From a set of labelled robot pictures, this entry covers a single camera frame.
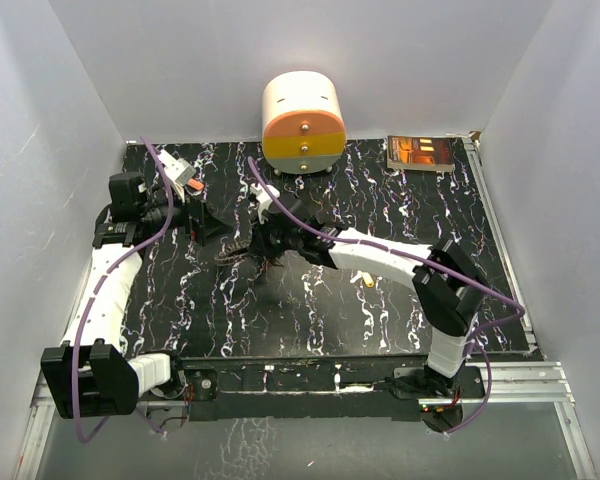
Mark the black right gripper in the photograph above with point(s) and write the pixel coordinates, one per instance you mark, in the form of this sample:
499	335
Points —
259	244

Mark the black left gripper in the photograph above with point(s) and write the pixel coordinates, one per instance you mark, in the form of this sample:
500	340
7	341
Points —
208	226

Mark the yellow key tag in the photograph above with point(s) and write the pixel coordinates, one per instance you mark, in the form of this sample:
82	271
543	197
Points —
364	277

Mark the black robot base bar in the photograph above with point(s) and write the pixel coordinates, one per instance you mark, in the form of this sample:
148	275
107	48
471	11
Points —
396	387

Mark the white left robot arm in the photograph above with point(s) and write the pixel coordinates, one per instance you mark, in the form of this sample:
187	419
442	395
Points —
87	374

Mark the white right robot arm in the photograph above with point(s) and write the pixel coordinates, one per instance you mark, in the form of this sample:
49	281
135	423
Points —
448	303

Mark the round three-drawer mini cabinet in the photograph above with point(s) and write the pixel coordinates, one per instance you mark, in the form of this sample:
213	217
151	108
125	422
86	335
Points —
303	131

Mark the orange brown book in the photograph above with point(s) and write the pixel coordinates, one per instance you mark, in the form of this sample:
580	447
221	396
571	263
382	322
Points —
426	154

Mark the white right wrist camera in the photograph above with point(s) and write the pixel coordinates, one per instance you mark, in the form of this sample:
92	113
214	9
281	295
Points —
262	199

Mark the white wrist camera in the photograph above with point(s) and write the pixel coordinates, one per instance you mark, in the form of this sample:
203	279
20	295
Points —
177	172
262	199

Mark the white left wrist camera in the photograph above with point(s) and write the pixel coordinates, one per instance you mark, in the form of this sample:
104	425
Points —
177	172

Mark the aluminium frame rail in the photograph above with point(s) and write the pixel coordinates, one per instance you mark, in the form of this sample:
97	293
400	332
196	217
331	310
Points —
472	151

